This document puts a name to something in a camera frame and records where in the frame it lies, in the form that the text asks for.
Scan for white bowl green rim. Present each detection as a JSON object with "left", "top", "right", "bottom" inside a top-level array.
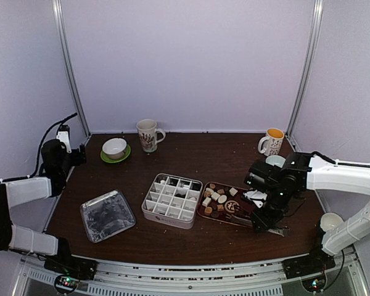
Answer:
[{"left": 102, "top": 138, "right": 127, "bottom": 160}]

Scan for left aluminium frame post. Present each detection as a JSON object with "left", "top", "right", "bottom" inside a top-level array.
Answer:
[{"left": 52, "top": 0, "right": 91, "bottom": 138}]

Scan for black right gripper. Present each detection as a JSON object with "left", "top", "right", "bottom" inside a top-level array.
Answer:
[{"left": 250, "top": 184, "right": 292, "bottom": 234}]

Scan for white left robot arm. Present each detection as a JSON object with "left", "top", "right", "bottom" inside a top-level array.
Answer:
[{"left": 0, "top": 139, "right": 86, "bottom": 274}]

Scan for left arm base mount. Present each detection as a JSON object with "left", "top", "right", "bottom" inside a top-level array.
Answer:
[{"left": 42, "top": 256, "right": 98, "bottom": 295}]

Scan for metal serving tongs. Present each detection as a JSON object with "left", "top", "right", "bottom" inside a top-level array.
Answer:
[{"left": 225, "top": 203, "right": 290, "bottom": 237}]

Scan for light blue bowl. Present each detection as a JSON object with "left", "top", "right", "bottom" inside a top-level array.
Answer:
[{"left": 265, "top": 155, "right": 286, "bottom": 168}]

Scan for white mug yellow inside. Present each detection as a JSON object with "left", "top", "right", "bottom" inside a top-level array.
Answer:
[{"left": 257, "top": 128, "right": 285, "bottom": 157}]

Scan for dark bowl white inside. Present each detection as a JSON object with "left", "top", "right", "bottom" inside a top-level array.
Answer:
[{"left": 317, "top": 212, "right": 344, "bottom": 236}]

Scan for aluminium frame post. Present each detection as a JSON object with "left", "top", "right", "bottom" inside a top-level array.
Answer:
[
  {"left": 52, "top": 0, "right": 91, "bottom": 138},
  {"left": 286, "top": 0, "right": 324, "bottom": 139}
]

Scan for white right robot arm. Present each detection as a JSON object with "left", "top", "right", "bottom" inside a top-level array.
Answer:
[{"left": 243, "top": 151, "right": 370, "bottom": 273}]

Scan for bunny print tin lid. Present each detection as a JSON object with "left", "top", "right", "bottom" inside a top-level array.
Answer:
[{"left": 80, "top": 190, "right": 136, "bottom": 244}]

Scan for metal front rail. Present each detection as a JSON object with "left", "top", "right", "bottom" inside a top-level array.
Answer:
[{"left": 20, "top": 257, "right": 368, "bottom": 296}]

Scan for red chocolate tray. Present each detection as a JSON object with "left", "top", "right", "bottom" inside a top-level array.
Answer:
[{"left": 196, "top": 182, "right": 256, "bottom": 229}]

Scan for right aluminium frame post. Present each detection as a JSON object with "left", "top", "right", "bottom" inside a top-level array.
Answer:
[{"left": 286, "top": 0, "right": 324, "bottom": 139}]

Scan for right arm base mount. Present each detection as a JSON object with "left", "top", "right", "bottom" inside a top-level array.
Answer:
[{"left": 282, "top": 255, "right": 335, "bottom": 294}]

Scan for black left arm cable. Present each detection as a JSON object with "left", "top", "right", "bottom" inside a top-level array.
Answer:
[{"left": 1, "top": 112, "right": 78, "bottom": 183}]

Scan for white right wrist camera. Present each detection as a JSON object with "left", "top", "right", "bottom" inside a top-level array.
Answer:
[{"left": 242, "top": 190, "right": 267, "bottom": 208}]

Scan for beige floral mug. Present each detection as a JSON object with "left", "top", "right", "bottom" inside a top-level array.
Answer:
[{"left": 136, "top": 119, "right": 166, "bottom": 153}]

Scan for white divided tin box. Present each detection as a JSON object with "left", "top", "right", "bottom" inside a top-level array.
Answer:
[{"left": 141, "top": 173, "right": 203, "bottom": 229}]

